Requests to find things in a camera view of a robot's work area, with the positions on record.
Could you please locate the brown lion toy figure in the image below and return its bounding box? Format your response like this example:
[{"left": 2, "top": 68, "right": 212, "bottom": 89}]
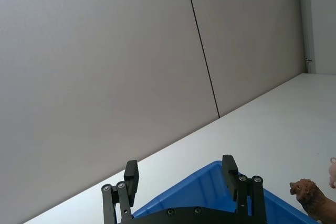
[{"left": 289, "top": 178, "right": 336, "bottom": 224}]

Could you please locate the pink pig toy figure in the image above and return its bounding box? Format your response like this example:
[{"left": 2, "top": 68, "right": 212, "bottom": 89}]
[{"left": 328, "top": 156, "right": 336, "bottom": 189}]

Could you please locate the blue plastic bin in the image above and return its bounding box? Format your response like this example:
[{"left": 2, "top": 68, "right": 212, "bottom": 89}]
[{"left": 130, "top": 160, "right": 321, "bottom": 224}]

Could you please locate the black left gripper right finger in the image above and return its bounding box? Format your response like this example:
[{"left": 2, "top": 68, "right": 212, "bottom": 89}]
[{"left": 222, "top": 154, "right": 268, "bottom": 224}]

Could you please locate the pale grey door frame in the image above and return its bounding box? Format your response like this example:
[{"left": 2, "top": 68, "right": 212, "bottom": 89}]
[{"left": 297, "top": 0, "right": 336, "bottom": 76}]

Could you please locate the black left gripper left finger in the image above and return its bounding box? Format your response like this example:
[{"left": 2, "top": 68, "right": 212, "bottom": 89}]
[{"left": 101, "top": 159, "right": 140, "bottom": 224}]

